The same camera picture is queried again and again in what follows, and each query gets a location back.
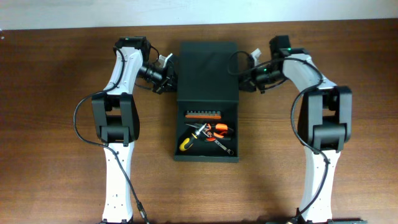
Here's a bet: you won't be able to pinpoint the yellow black screwdriver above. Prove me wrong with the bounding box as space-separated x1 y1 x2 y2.
178 123 206 151

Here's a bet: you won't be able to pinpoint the orange bit holder strip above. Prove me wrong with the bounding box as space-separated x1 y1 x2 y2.
185 111 222 120

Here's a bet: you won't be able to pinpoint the silver ring wrench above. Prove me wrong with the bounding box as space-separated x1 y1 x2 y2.
214 140 234 155

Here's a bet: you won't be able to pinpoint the black cable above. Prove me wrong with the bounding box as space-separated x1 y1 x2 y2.
227 50 331 224
73 45 162 224

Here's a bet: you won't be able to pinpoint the right black cable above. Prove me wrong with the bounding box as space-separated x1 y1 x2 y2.
227 50 331 224

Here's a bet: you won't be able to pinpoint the left black cable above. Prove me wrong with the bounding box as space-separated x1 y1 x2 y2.
73 45 162 224

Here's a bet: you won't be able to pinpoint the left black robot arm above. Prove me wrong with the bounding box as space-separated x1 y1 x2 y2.
91 37 177 223

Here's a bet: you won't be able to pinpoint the orange black long-nose pliers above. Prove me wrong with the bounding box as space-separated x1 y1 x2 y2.
186 123 234 141

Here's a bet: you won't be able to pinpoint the black gift box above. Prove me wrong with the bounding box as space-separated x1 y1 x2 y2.
174 42 239 163

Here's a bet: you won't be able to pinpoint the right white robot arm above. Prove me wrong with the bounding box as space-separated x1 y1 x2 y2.
236 35 353 223

